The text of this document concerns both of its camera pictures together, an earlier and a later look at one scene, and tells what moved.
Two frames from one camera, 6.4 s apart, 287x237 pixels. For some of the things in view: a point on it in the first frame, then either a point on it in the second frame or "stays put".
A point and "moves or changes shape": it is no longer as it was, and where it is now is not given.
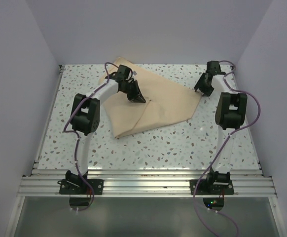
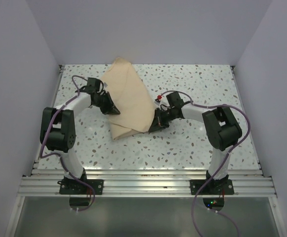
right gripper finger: [202, 85] -> [157, 124]
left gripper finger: [134, 93] -> [106, 104]
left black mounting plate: [80, 186] stays put
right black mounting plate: [211, 187] stays put
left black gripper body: [125, 90] -> [95, 104]
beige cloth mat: [165, 102] moves or changes shape
